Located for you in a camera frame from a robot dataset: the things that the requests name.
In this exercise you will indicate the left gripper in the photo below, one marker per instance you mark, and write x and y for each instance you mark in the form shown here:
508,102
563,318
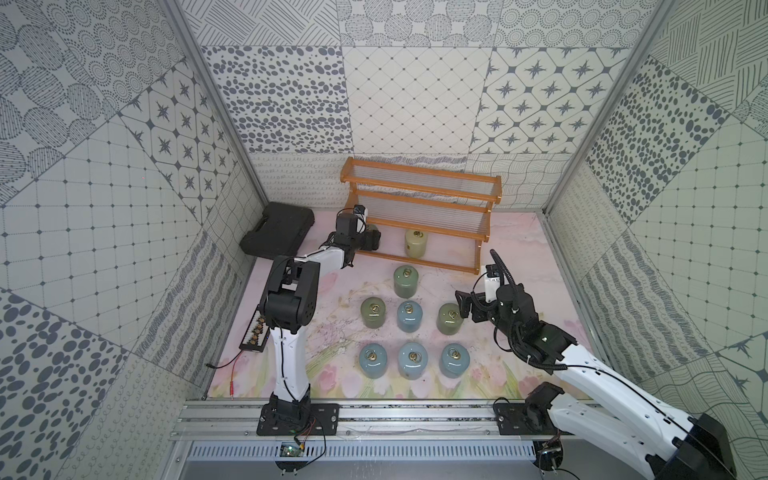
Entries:
370,238

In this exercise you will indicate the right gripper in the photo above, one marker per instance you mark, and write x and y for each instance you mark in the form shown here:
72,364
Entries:
465,303

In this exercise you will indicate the green canister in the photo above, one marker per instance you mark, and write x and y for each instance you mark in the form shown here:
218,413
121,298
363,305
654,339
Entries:
449,319
405,281
373,312

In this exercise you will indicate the blue canister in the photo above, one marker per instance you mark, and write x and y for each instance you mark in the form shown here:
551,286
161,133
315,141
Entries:
373,360
454,360
412,360
409,316

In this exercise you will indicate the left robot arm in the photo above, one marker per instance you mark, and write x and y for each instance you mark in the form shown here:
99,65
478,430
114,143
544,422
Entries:
289,301

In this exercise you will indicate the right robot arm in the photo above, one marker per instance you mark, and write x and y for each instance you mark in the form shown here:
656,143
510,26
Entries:
654,438

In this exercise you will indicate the wooden three-tier shelf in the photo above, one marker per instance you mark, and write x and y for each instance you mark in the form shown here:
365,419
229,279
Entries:
428,200

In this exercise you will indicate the yellow-green canister bottom centre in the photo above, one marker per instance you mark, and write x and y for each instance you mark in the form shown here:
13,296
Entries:
415,243

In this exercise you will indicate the black plastic tool case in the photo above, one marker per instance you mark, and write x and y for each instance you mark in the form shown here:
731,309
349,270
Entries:
280,231

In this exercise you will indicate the right controller board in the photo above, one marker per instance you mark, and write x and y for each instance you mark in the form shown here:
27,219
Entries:
549,456

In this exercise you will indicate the controller board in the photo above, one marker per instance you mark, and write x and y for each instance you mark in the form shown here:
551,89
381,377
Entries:
549,456
290,457

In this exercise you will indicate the left controller board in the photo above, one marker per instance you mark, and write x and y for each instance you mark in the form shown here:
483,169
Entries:
290,457

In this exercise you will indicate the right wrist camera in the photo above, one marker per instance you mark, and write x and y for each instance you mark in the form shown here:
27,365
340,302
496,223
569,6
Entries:
492,280

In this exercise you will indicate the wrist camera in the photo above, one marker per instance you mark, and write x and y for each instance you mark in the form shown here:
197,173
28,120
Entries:
360,211
492,280

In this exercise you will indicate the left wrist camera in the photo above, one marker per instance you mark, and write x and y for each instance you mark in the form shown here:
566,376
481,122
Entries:
360,211

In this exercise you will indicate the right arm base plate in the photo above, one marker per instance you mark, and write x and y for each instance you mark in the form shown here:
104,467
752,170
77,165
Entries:
513,418

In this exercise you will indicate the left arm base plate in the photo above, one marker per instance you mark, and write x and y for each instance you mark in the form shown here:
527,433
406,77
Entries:
289,419

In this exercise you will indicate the aluminium mounting rail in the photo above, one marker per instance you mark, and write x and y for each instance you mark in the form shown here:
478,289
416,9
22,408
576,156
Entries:
358,420

